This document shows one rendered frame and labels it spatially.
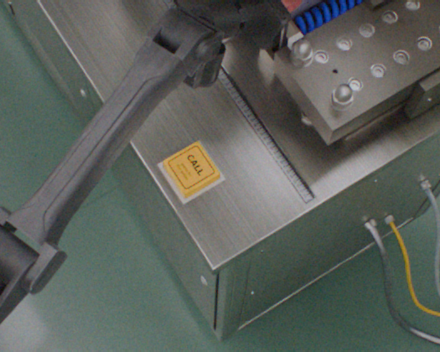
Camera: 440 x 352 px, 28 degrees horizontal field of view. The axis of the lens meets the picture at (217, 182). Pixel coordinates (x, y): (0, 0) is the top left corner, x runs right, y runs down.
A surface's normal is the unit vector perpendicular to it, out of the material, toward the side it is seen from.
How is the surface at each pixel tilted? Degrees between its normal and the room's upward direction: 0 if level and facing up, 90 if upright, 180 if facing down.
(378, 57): 0
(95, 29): 0
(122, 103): 11
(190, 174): 0
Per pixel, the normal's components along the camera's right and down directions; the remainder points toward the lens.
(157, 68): -0.18, -0.29
